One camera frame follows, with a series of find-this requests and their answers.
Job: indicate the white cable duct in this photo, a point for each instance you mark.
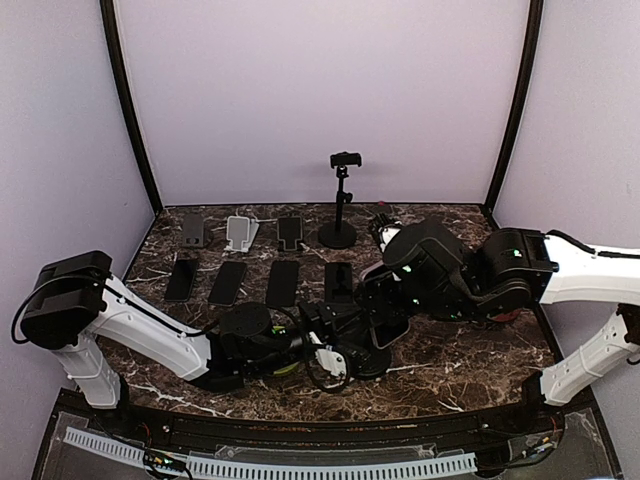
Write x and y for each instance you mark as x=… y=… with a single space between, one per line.
x=245 y=463

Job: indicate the green bowl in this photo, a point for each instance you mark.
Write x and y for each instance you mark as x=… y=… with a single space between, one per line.
x=286 y=370

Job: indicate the black tall phone stand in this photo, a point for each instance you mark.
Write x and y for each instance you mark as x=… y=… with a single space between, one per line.
x=340 y=234

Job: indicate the large black phone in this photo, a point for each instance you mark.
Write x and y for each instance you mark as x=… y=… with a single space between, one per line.
x=282 y=283

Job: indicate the black corner post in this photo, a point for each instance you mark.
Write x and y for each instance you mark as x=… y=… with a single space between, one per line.
x=517 y=108
x=126 y=101

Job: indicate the right black corner post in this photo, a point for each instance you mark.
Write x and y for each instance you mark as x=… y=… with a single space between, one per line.
x=517 y=108

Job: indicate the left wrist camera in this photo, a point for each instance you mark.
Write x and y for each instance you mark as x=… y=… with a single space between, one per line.
x=329 y=359

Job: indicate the pink phone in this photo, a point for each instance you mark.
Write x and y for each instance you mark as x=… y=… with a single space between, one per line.
x=338 y=283

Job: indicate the black folding phone stand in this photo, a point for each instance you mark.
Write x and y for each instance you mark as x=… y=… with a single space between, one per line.
x=290 y=233

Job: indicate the left black corner post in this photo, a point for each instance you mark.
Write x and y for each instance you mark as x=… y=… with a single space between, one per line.
x=126 y=101

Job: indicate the black front rail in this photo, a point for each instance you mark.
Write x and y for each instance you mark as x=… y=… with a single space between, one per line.
x=183 y=432

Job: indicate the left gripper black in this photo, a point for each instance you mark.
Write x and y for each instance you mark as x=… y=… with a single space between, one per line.
x=321 y=315

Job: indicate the white folding phone stand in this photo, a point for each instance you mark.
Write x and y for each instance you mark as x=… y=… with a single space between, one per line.
x=240 y=233

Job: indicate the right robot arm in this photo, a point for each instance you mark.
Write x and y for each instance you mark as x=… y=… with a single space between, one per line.
x=426 y=269

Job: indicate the purple edged phone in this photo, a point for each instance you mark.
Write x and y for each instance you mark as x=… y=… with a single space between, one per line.
x=227 y=283

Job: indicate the red bowl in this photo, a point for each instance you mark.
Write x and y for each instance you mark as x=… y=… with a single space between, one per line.
x=505 y=317

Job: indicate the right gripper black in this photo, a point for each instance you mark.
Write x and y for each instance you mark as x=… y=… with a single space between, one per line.
x=378 y=293

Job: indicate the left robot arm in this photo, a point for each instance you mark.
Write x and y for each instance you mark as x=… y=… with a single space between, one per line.
x=78 y=299

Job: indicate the dark blue phone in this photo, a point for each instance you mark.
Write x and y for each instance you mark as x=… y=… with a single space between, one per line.
x=181 y=280

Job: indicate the grey small phone stand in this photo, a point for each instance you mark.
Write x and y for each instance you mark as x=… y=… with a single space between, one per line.
x=193 y=231

